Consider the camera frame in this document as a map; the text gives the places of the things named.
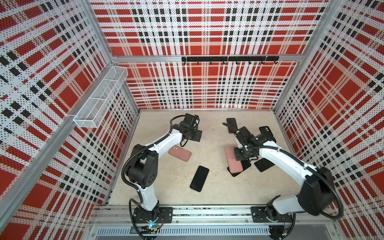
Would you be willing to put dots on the black hook rail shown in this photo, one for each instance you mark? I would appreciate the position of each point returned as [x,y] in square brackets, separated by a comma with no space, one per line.
[261,59]

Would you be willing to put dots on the black textured phone case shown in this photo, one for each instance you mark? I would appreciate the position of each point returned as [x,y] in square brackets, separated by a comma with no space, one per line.
[263,165]

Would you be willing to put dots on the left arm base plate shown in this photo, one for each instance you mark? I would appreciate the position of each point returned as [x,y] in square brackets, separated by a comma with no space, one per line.
[157,215]

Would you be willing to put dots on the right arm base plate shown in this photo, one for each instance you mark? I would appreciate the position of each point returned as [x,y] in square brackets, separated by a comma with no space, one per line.
[266,214]

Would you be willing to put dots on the black phone case far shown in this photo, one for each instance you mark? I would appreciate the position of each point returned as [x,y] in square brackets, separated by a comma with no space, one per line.
[267,134]

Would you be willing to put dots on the white wire mesh basket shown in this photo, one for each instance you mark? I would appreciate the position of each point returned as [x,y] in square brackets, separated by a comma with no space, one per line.
[102,96]

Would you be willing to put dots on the black phone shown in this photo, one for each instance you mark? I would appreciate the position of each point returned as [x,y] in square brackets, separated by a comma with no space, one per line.
[233,122]
[199,179]
[244,168]

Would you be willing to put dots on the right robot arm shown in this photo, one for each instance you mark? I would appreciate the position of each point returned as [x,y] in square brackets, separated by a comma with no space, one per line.
[317,195]

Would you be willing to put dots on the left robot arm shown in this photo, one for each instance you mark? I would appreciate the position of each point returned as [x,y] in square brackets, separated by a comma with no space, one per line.
[141,169]

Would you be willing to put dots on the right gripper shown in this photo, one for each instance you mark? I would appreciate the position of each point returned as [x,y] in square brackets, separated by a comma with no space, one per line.
[238,157]

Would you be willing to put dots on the pink case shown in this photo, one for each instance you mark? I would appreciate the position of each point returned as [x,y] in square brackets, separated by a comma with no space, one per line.
[230,154]
[180,153]

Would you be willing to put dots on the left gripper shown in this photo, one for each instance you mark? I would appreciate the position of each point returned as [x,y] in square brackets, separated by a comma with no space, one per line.
[197,136]

